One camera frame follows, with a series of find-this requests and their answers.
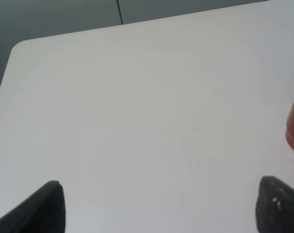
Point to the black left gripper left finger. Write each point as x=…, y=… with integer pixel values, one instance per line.
x=42, y=212

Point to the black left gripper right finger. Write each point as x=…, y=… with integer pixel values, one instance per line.
x=274, y=206

